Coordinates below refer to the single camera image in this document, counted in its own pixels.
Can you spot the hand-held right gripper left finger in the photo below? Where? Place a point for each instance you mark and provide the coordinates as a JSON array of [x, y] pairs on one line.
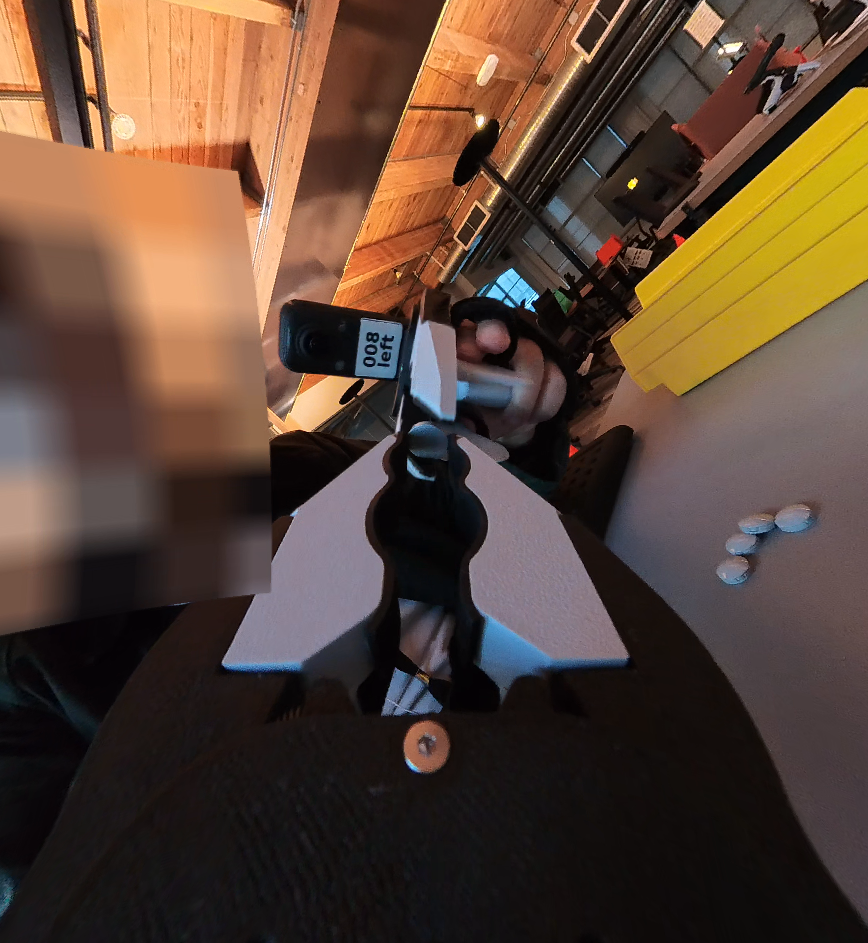
[[316, 574]]

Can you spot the small grey round pebble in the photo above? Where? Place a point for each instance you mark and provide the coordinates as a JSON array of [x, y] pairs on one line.
[[426, 440], [741, 544], [795, 517], [733, 569], [756, 523]]

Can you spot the person's left hand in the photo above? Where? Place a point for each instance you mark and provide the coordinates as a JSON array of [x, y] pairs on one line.
[[537, 394]]

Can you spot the black round lamp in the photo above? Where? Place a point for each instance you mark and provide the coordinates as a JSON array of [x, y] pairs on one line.
[[476, 153], [351, 391]]

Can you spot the white framed ceiling vent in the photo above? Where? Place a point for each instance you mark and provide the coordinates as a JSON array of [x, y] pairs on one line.
[[600, 26], [471, 225]]

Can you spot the person's dark clothing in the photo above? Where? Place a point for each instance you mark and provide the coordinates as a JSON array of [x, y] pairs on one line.
[[21, 737]]

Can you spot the white ceiling detector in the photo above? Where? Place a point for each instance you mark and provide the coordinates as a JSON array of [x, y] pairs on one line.
[[487, 70]]

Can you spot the grey desk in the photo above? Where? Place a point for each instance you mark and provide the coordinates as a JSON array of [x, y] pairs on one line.
[[773, 663]]

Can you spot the yellow plastic box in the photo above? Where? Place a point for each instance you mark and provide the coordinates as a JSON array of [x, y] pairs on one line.
[[773, 258]]

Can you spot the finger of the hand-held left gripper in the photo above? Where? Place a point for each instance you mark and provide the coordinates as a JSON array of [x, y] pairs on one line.
[[434, 368]]

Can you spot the white wall sign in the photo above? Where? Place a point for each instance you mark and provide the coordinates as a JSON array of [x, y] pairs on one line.
[[703, 18]]

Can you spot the long grey table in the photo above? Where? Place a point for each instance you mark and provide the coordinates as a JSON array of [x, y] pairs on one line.
[[728, 169]]

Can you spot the silver metal duct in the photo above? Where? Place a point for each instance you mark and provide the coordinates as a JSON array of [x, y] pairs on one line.
[[552, 96]]

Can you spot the black perforated chair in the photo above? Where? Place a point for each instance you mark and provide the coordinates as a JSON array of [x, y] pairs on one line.
[[596, 471]]

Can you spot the dark monitor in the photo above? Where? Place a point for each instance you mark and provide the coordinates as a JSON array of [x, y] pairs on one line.
[[647, 169]]

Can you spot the round white ceiling fixture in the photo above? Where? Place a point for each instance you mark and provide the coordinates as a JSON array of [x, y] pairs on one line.
[[122, 127]]

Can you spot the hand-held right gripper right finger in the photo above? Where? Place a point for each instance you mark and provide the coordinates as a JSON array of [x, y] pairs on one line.
[[544, 582]]

